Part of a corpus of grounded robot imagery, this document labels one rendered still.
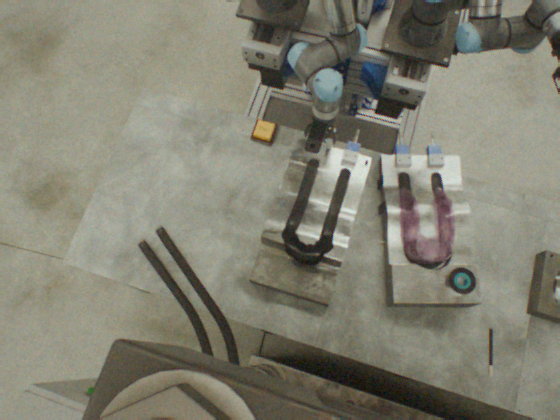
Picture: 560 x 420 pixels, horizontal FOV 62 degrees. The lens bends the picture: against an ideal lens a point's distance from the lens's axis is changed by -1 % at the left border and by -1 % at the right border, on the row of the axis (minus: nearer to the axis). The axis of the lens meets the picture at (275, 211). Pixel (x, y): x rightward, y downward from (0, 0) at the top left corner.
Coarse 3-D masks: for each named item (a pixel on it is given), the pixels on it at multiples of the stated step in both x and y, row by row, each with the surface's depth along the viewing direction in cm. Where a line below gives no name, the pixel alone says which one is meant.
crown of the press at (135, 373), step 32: (128, 352) 31; (160, 352) 32; (192, 352) 44; (96, 384) 31; (128, 384) 31; (160, 384) 30; (192, 384) 30; (224, 384) 30; (256, 384) 32; (288, 384) 45; (96, 416) 30; (128, 416) 27; (160, 416) 27; (192, 416) 27; (224, 416) 28; (256, 416) 30; (288, 416) 30; (320, 416) 30; (352, 416) 32; (384, 416) 45
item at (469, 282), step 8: (456, 272) 138; (464, 272) 138; (448, 280) 138; (456, 280) 137; (464, 280) 139; (472, 280) 137; (448, 288) 139; (456, 288) 137; (464, 288) 137; (472, 288) 136
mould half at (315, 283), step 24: (288, 168) 156; (336, 168) 155; (360, 168) 155; (288, 192) 154; (312, 192) 153; (360, 192) 152; (288, 216) 147; (312, 216) 148; (264, 240) 147; (312, 240) 143; (336, 240) 143; (264, 264) 149; (288, 264) 149; (336, 264) 145; (288, 288) 147; (312, 288) 146
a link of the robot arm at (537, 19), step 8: (536, 0) 107; (544, 0) 105; (552, 0) 104; (528, 8) 111; (536, 8) 107; (544, 8) 105; (552, 8) 103; (528, 16) 111; (536, 16) 109; (544, 16) 105; (536, 24) 110
